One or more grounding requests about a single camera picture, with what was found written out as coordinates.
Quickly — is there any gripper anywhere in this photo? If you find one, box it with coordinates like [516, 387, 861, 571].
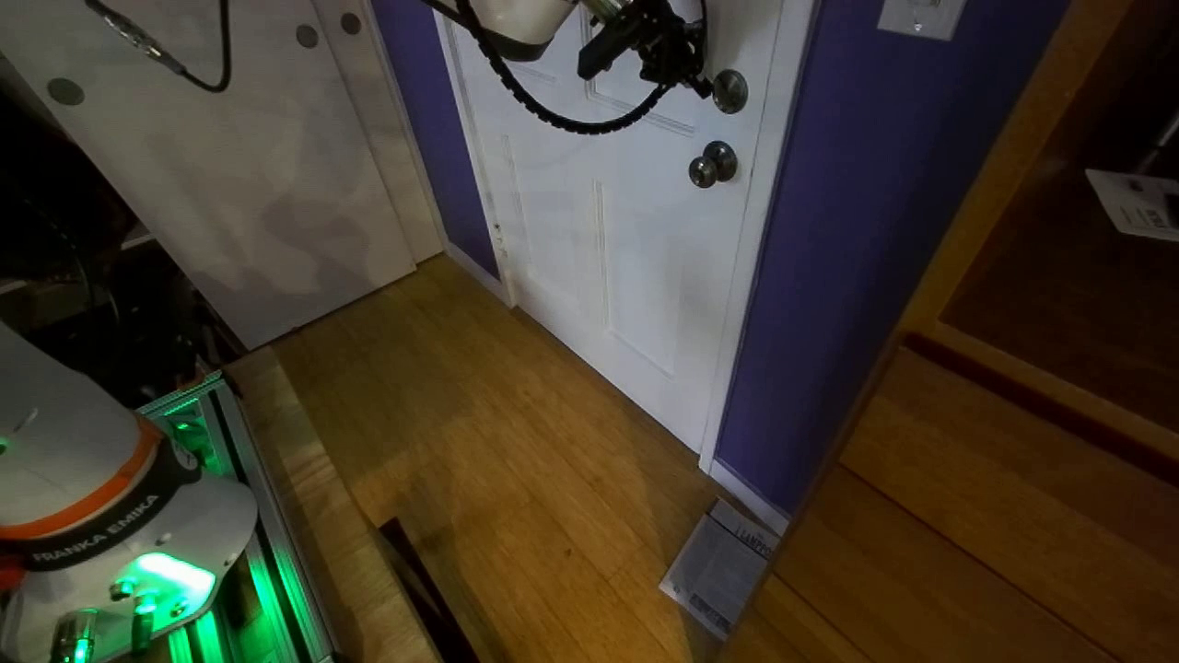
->
[634, 0, 717, 100]

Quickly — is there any metal deadbolt lock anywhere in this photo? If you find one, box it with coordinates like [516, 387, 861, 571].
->
[711, 69, 750, 116]

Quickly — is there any round metal door knob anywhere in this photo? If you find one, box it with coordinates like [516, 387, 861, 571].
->
[688, 140, 739, 190]

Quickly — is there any white panel door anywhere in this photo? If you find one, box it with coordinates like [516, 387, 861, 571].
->
[433, 0, 818, 459]

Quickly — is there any white sliding closet door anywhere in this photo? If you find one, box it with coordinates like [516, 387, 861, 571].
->
[0, 0, 446, 352]

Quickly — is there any white printed paper sheet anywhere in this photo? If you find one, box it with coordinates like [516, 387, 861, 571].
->
[1084, 168, 1179, 243]

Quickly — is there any printed booklet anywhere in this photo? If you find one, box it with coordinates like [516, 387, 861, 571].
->
[658, 497, 783, 642]

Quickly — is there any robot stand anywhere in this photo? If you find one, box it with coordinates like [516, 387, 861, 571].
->
[134, 348, 482, 663]

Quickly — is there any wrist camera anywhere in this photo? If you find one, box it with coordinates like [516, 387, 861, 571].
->
[578, 13, 648, 81]

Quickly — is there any white wall switch plate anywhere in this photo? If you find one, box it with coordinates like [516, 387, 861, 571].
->
[876, 0, 969, 42]

